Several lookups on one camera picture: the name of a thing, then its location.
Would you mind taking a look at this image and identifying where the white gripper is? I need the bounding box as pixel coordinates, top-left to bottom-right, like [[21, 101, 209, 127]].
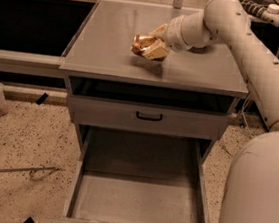
[[142, 11, 220, 60]]

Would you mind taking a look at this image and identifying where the crushed orange can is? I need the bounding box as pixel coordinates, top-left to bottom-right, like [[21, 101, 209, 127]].
[[130, 34, 157, 55]]

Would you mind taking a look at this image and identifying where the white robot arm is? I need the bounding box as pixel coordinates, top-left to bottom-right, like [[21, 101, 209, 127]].
[[151, 0, 279, 223]]

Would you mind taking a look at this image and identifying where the grey drawer cabinet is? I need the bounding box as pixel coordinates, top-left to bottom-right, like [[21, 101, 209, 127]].
[[61, 1, 247, 154]]

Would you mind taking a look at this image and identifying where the closed grey top drawer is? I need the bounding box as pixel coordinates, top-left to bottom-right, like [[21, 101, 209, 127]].
[[67, 95, 228, 140]]

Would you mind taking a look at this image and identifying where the open grey middle drawer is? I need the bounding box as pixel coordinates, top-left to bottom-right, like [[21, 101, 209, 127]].
[[45, 128, 210, 223]]

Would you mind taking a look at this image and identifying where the white power strip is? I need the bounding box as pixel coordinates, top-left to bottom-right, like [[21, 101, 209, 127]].
[[234, 0, 279, 29]]

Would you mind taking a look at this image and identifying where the small black floor block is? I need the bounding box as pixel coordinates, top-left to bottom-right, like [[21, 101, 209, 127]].
[[36, 93, 49, 105]]

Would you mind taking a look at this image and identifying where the metal rod on floor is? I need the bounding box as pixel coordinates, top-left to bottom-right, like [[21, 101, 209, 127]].
[[0, 167, 60, 173]]

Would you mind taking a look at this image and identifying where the black drawer handle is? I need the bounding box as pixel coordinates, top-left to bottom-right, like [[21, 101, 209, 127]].
[[135, 111, 163, 122]]

